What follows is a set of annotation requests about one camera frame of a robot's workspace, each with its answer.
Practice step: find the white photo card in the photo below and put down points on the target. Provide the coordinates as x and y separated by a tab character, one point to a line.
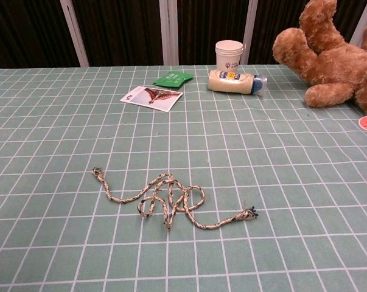
152	98

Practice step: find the green snack packet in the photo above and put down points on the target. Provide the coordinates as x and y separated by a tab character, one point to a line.
171	79

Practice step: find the mayonnaise squeeze bottle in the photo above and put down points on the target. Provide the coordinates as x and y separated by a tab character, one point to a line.
229	82

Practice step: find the green grid tablecloth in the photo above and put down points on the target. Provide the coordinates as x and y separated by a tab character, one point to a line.
262	170

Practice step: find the white paper cup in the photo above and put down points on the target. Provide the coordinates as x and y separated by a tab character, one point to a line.
229	57

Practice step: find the black curtain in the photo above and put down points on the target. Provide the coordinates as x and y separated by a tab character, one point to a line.
125	30

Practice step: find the brown teddy bear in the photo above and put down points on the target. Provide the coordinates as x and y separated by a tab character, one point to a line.
332	64

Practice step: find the white frame post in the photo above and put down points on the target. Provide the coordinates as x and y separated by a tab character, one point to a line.
250	30
75	33
361	24
169	33

